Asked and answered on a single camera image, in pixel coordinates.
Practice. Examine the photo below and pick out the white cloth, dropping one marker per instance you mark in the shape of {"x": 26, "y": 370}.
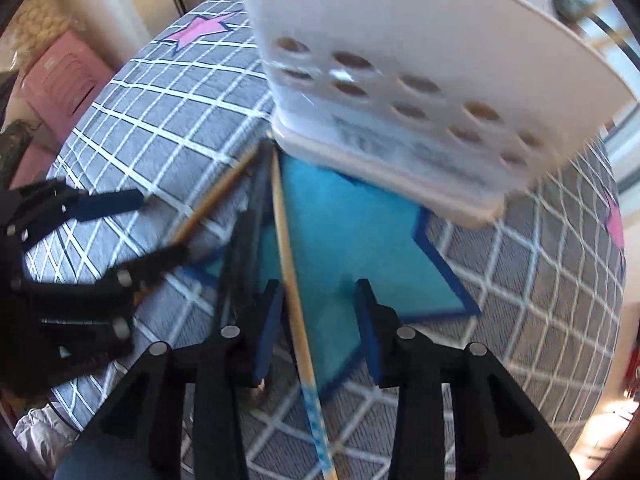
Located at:
{"x": 45, "y": 435}

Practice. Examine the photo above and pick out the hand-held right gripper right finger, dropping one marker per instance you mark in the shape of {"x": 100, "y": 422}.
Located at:
{"x": 372, "y": 340}

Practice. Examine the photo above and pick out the pink plastic stool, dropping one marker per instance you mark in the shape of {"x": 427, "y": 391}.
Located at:
{"x": 37, "y": 155}
{"x": 65, "y": 75}

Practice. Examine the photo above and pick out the dark cloth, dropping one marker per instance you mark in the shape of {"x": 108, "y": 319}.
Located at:
{"x": 17, "y": 140}

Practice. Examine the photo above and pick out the clear bag of pale nuts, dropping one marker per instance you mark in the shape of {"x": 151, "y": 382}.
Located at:
{"x": 40, "y": 20}

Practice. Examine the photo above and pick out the wooden chopstick with blue band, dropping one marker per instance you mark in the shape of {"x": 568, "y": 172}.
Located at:
{"x": 295, "y": 310}

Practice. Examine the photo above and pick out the white plastic utensil holder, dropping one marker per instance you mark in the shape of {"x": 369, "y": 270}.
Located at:
{"x": 425, "y": 35}

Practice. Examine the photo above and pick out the grey checked tablecloth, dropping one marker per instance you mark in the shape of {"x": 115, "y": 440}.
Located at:
{"x": 165, "y": 110}

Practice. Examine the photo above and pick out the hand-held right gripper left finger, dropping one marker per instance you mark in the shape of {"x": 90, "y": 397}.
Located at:
{"x": 267, "y": 340}

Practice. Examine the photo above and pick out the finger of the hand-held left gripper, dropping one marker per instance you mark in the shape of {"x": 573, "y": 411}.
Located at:
{"x": 150, "y": 262}
{"x": 110, "y": 205}

